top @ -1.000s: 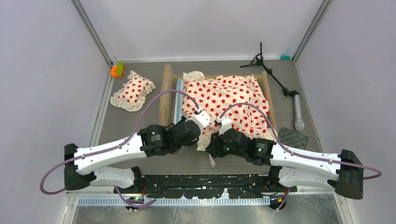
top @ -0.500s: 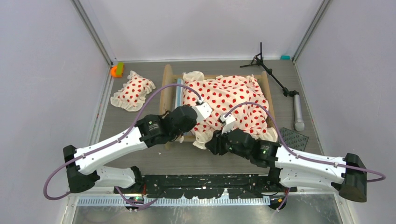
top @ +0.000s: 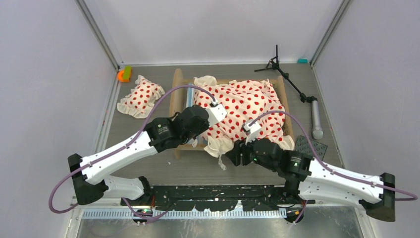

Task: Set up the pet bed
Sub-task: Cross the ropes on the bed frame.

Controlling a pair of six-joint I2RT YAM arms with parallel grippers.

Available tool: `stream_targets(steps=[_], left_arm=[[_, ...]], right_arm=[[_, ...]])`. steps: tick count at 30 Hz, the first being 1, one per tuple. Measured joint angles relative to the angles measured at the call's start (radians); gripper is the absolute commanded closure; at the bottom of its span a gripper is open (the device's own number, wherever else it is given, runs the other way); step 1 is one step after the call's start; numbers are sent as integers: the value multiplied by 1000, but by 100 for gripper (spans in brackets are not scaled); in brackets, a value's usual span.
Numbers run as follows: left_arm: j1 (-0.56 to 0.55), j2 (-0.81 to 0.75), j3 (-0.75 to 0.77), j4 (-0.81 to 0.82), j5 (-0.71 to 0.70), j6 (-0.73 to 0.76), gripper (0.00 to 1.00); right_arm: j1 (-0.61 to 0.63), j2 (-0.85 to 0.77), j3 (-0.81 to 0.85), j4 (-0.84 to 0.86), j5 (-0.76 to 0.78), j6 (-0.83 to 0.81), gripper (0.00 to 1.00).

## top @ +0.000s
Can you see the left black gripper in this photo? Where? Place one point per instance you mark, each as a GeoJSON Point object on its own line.
{"type": "Point", "coordinates": [204, 127]}

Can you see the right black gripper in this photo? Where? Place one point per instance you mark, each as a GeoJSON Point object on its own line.
{"type": "Point", "coordinates": [240, 146]}

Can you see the strawberry print small pillow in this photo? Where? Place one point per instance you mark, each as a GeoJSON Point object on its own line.
{"type": "Point", "coordinates": [141, 99]}

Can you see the wooden pet bed frame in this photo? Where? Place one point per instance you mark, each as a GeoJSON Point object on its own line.
{"type": "Point", "coordinates": [178, 102]}

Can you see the strawberry print ruffled blanket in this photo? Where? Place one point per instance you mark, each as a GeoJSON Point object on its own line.
{"type": "Point", "coordinates": [243, 101]}

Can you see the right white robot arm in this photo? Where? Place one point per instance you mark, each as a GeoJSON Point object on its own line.
{"type": "Point", "coordinates": [310, 179]}

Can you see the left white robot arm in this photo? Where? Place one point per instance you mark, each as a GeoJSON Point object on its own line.
{"type": "Point", "coordinates": [92, 175]}

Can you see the black perforated pad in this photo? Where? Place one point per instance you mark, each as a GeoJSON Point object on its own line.
{"type": "Point", "coordinates": [303, 145]}

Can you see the orange green toy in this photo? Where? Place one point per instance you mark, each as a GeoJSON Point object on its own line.
{"type": "Point", "coordinates": [125, 74]}

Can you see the teal small block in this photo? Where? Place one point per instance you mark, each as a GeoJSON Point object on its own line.
{"type": "Point", "coordinates": [303, 61]}

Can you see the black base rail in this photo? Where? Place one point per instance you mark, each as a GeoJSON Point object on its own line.
{"type": "Point", "coordinates": [199, 202]}

